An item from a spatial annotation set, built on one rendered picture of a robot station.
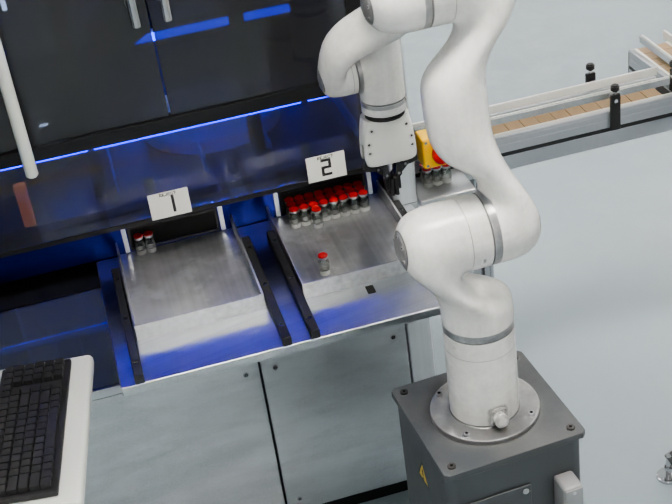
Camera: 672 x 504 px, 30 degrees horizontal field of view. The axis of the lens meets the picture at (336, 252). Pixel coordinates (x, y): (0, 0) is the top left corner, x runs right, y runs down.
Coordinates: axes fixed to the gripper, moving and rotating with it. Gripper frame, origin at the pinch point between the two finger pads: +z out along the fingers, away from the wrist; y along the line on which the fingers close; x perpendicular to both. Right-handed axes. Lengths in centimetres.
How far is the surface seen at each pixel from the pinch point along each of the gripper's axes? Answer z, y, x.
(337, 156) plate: 6.4, 4.3, -27.9
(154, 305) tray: 22, 49, -13
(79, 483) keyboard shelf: 30, 70, 26
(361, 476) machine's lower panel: 96, 9, -28
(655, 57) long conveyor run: 17, -86, -61
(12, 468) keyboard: 28, 81, 20
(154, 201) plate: 7, 44, -28
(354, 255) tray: 22.1, 6.6, -13.0
